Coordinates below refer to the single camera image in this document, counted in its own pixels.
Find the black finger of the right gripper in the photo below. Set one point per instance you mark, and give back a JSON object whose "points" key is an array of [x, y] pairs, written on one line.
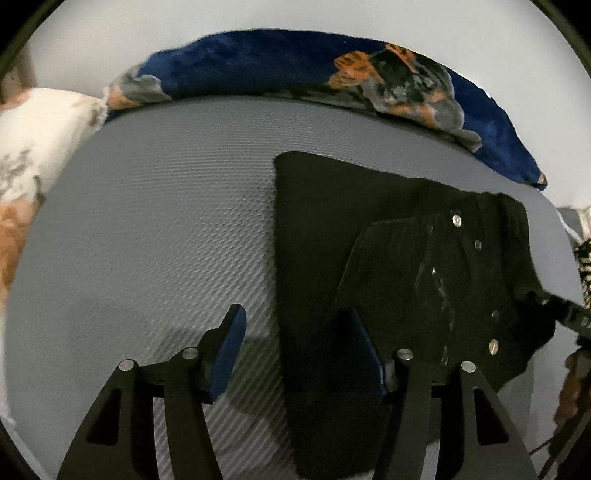
{"points": [[566, 313]]}

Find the grey mesh mattress pad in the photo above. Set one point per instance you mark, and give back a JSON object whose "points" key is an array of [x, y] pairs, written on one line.
{"points": [[160, 222]]}

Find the navy floral blanket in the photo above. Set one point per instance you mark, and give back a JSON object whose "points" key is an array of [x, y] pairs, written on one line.
{"points": [[372, 77]]}

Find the black white striped cloth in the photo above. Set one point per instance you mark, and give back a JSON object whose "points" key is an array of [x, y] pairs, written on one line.
{"points": [[583, 257]]}

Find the white crumpled cloth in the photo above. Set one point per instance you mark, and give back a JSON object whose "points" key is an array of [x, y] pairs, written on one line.
{"points": [[577, 223]]}

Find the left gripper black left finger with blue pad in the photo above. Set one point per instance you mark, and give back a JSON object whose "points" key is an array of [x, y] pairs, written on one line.
{"points": [[117, 437]]}

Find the white orange floral pillow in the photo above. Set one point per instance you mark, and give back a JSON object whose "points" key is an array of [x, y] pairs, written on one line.
{"points": [[41, 129]]}

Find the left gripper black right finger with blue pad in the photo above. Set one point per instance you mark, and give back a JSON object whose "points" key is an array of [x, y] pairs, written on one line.
{"points": [[432, 376]]}

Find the black pants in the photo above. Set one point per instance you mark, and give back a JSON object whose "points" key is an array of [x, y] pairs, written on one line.
{"points": [[369, 263]]}

